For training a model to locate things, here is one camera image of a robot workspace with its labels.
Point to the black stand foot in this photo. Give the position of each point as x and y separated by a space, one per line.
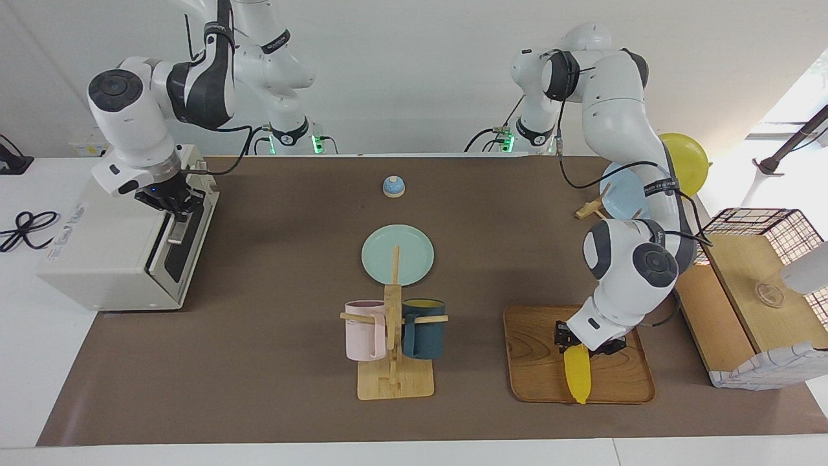
11 165

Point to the small clear glass object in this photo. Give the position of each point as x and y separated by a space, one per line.
770 295

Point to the brown table mat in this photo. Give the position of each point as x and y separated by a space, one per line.
278 323

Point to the pink mug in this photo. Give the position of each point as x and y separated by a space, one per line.
362 333

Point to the white blurry cylinder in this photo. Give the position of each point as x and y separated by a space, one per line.
807 272

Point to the dark blue mug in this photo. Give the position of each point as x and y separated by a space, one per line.
424 336

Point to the cream toaster oven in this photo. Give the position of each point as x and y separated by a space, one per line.
103 246

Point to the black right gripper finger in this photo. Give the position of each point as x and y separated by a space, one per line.
173 213
189 215

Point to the yellow corn cob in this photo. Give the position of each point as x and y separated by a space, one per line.
577 375

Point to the large wooden basket board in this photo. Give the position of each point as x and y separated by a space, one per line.
750 265

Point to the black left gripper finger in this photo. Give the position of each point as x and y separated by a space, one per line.
598 353
563 346

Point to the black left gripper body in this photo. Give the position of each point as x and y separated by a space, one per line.
563 330

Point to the brown wooden tray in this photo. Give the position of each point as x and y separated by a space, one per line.
530 362

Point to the light blue plate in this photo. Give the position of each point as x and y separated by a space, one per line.
621 194

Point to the black tripod leg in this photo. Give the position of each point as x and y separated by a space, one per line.
792 144

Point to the small blue bell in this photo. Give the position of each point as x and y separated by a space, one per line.
393 188

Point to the mint green plate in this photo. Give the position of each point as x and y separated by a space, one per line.
411 252

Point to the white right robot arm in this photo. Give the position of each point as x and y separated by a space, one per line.
129 123

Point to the toaster oven glass door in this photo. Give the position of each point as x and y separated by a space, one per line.
191 259

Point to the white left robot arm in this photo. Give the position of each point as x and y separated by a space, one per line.
621 97

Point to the white wall socket box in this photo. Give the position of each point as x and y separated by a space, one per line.
87 149

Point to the yellow plate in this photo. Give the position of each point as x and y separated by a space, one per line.
689 162

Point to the wooden mug rack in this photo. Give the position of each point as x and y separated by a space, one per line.
394 382

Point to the wooden plate rack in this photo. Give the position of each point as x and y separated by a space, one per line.
587 208

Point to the narrow wooden basket board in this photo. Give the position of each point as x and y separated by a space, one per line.
711 317

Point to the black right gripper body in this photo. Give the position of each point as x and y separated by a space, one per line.
165 197

